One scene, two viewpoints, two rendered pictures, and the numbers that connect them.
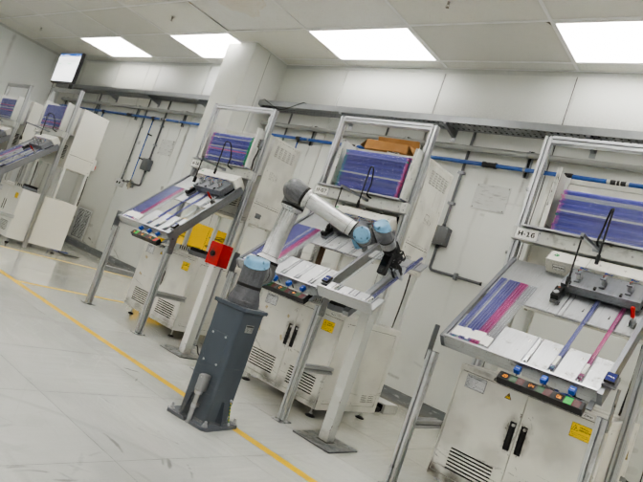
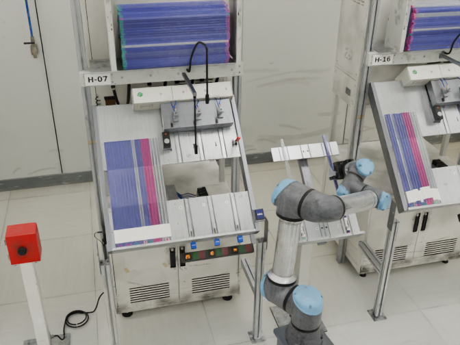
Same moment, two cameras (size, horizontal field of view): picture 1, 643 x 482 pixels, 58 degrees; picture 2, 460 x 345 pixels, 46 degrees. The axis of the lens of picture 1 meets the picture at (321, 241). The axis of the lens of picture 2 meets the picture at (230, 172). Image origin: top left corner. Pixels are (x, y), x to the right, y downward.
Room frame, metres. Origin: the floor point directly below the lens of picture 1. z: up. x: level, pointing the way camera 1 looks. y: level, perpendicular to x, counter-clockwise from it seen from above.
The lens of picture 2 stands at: (2.00, 1.73, 2.18)
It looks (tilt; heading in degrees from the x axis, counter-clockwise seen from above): 29 degrees down; 305
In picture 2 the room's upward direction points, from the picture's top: 1 degrees clockwise
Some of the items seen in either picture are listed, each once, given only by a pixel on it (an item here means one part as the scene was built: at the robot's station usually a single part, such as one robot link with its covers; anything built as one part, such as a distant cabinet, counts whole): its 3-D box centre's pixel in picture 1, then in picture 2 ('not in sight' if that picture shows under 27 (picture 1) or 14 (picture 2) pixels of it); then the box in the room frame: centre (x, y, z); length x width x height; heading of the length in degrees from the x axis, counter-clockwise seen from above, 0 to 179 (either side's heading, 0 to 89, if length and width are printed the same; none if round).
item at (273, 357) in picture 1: (318, 353); (169, 235); (3.80, -0.22, 0.31); 0.70 x 0.65 x 0.62; 49
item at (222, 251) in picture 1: (203, 297); (34, 296); (3.92, 0.63, 0.39); 0.24 x 0.24 x 0.78; 49
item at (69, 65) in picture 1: (71, 71); not in sight; (6.74, 3.45, 2.10); 0.58 x 0.14 x 0.41; 49
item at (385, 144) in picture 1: (399, 147); not in sight; (3.97, -0.30, 1.82); 0.68 x 0.30 x 0.20; 49
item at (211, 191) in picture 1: (188, 248); not in sight; (4.60, 0.99, 0.66); 1.01 x 0.73 x 1.31; 139
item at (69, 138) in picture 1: (48, 166); not in sight; (6.85, 3.36, 0.95); 1.36 x 0.82 x 1.90; 139
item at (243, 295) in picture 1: (246, 294); (304, 328); (2.67, 0.25, 0.60); 0.15 x 0.15 x 0.10
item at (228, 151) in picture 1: (218, 220); not in sight; (4.76, 0.86, 0.95); 1.35 x 0.82 x 1.90; 139
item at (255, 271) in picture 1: (254, 271); (305, 305); (2.67, 0.25, 0.72); 0.13 x 0.12 x 0.14; 170
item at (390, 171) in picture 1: (375, 174); (174, 34); (3.67, -0.19, 1.52); 0.51 x 0.13 x 0.27; 49
